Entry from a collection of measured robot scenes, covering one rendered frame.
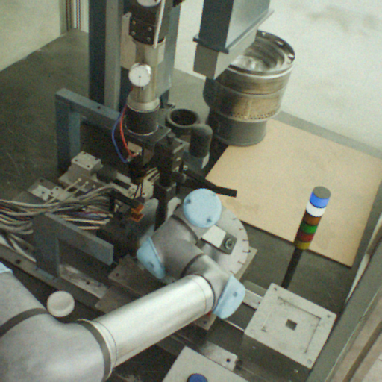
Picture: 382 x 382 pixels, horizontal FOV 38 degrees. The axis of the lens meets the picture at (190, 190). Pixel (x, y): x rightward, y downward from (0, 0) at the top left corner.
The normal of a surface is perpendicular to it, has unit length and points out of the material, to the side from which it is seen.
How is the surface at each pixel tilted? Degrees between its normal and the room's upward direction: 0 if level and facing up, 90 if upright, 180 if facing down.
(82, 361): 45
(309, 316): 0
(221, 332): 0
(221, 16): 90
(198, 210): 32
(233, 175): 0
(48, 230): 90
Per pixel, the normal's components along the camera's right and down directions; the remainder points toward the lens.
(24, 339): 0.22, -0.56
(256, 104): 0.16, 0.69
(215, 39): -0.47, 0.56
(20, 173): 0.12, -0.72
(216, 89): -0.75, 0.38
